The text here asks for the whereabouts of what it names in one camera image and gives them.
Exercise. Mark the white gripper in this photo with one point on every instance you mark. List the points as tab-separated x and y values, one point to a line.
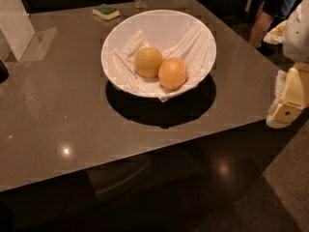
297	34

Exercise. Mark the orange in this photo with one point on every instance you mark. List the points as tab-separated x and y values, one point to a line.
173	73
147	62

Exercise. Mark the white cloth in bowl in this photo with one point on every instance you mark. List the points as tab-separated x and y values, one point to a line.
128	71

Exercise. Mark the white bowl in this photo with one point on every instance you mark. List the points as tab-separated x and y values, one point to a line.
161	29

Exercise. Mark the green yellow sponge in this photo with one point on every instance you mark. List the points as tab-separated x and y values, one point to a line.
105	12

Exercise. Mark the black object at left edge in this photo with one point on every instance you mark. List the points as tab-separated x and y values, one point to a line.
4	74

